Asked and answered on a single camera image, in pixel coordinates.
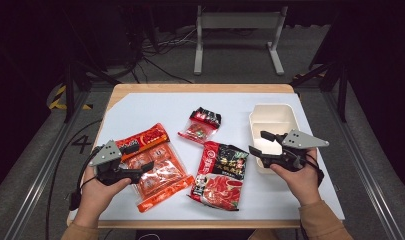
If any aluminium rail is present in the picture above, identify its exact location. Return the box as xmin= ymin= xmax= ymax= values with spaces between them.
xmin=3 ymin=89 xmax=91 ymax=240
xmin=323 ymin=91 xmax=405 ymax=240

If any large orange clear seasoning packet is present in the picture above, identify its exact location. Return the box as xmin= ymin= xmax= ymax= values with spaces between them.
xmin=115 ymin=122 xmax=195 ymax=214

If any person's right hand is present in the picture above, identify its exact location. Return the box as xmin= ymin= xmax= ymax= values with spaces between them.
xmin=270 ymin=148 xmax=321 ymax=207

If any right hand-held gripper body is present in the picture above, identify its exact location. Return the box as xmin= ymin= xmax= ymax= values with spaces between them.
xmin=262 ymin=129 xmax=330 ymax=173

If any black tripod stand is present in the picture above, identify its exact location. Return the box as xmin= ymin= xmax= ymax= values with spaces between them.
xmin=289 ymin=59 xmax=350 ymax=123
xmin=61 ymin=59 xmax=122 ymax=124

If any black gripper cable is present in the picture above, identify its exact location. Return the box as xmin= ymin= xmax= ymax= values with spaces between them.
xmin=306 ymin=159 xmax=325 ymax=187
xmin=69 ymin=146 xmax=102 ymax=212

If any bundle of floor cables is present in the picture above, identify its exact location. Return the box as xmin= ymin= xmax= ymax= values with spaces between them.
xmin=121 ymin=28 xmax=198 ymax=84

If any grey metal stand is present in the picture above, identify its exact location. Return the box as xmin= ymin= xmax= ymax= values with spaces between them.
xmin=193 ymin=4 xmax=289 ymax=76

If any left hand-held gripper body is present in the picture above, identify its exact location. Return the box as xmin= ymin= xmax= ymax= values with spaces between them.
xmin=88 ymin=139 xmax=128 ymax=186

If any person's left hand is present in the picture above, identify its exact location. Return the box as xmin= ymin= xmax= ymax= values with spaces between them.
xmin=74 ymin=165 xmax=132 ymax=220

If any red and black soup-base packet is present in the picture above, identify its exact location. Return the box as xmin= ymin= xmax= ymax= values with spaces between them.
xmin=188 ymin=140 xmax=250 ymax=212

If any white table mat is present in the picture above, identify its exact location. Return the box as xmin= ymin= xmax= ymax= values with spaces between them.
xmin=69 ymin=92 xmax=345 ymax=222

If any black floor cable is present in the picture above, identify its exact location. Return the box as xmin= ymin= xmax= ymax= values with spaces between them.
xmin=44 ymin=119 xmax=103 ymax=240

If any white plastic box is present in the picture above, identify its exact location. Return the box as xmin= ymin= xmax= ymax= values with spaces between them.
xmin=248 ymin=103 xmax=303 ymax=175

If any small red and black packet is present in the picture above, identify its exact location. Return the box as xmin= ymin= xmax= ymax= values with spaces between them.
xmin=177 ymin=106 xmax=223 ymax=145

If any yellow and black hazard tape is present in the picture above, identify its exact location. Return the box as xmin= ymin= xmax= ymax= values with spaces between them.
xmin=49 ymin=84 xmax=93 ymax=111

